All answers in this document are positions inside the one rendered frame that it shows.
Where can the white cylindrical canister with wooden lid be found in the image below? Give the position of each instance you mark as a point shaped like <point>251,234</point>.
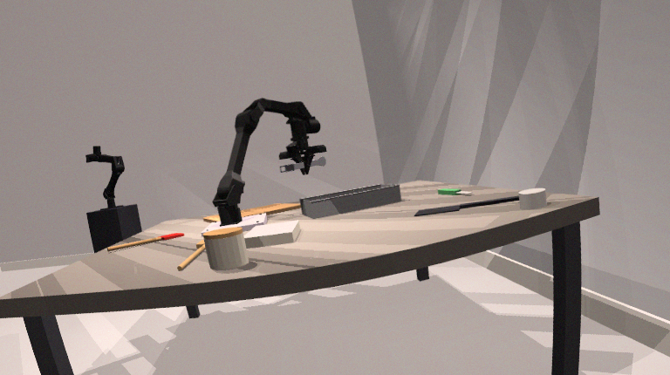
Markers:
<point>225,248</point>

